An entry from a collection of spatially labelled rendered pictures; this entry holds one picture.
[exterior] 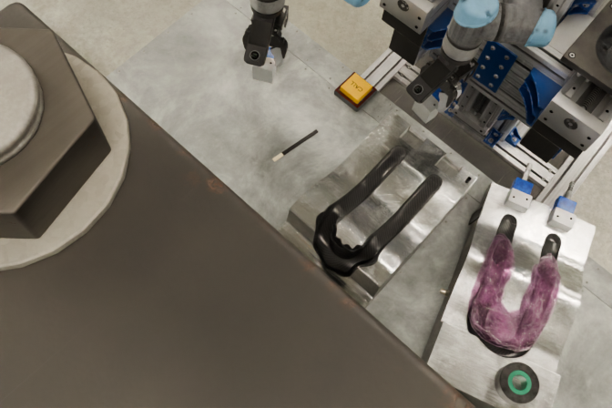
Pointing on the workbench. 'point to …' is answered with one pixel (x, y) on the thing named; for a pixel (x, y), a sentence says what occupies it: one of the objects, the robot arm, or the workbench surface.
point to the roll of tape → (529, 381)
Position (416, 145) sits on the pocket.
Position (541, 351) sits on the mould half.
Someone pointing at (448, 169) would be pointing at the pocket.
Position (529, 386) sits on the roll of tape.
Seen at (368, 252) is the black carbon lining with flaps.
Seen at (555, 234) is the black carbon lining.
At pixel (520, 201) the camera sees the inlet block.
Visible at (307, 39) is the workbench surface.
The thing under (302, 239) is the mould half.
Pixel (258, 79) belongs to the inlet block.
